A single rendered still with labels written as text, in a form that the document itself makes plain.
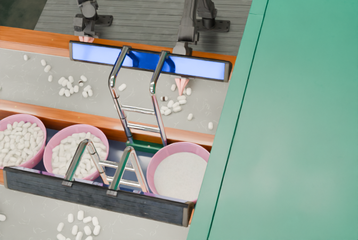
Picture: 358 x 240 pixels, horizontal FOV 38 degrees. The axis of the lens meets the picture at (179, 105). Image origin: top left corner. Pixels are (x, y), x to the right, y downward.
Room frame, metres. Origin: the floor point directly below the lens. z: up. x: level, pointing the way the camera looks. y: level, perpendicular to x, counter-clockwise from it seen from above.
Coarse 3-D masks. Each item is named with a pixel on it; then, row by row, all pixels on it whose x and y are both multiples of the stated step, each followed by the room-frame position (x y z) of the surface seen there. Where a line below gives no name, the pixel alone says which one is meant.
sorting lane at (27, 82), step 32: (0, 64) 1.78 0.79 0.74; (32, 64) 1.73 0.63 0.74; (64, 64) 1.69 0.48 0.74; (0, 96) 1.58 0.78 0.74; (32, 96) 1.54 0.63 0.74; (64, 96) 1.50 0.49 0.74; (96, 96) 1.47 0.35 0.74; (128, 96) 1.43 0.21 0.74; (160, 96) 1.40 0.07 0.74; (192, 96) 1.37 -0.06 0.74; (224, 96) 1.33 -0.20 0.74; (192, 128) 1.21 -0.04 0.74
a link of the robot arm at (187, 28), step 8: (192, 0) 1.62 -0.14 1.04; (184, 8) 1.61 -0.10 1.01; (192, 8) 1.60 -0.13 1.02; (184, 16) 1.59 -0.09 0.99; (192, 16) 1.58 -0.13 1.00; (184, 24) 1.56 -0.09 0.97; (192, 24) 1.55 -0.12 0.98; (184, 32) 1.54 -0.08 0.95; (192, 32) 1.53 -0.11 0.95; (184, 40) 1.52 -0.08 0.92; (192, 40) 1.51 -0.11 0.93
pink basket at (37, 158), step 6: (18, 114) 1.43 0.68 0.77; (24, 114) 1.42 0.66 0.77; (6, 120) 1.42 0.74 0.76; (18, 120) 1.42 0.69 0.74; (24, 120) 1.41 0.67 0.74; (30, 120) 1.40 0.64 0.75; (36, 120) 1.39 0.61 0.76; (0, 126) 1.40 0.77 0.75; (6, 126) 1.40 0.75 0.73; (42, 126) 1.35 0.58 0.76; (42, 150) 1.24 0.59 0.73; (36, 156) 1.21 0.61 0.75; (42, 156) 1.25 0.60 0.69; (30, 162) 1.19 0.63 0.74; (36, 162) 1.22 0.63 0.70; (0, 168) 1.18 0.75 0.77; (30, 168) 1.20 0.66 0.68
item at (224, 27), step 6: (204, 18) 1.81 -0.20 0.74; (210, 18) 1.80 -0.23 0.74; (198, 24) 1.84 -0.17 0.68; (204, 24) 1.81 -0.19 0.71; (210, 24) 1.79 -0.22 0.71; (216, 24) 1.82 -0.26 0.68; (222, 24) 1.81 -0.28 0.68; (228, 24) 1.80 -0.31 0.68; (198, 30) 1.81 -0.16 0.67; (204, 30) 1.80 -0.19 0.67; (210, 30) 1.79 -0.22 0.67; (216, 30) 1.78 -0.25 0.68; (222, 30) 1.77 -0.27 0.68; (228, 30) 1.76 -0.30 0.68
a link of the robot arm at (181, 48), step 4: (196, 32) 1.54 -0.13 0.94; (196, 36) 1.52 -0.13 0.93; (196, 40) 1.51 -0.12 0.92; (176, 44) 1.46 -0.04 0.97; (180, 44) 1.46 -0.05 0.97; (184, 44) 1.46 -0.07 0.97; (192, 44) 1.50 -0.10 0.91; (196, 44) 1.51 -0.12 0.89; (176, 48) 1.45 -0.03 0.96; (180, 48) 1.45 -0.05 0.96; (184, 48) 1.44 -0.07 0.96; (176, 52) 1.44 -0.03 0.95; (180, 52) 1.44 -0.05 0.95; (184, 52) 1.43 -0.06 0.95; (188, 52) 1.45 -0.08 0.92
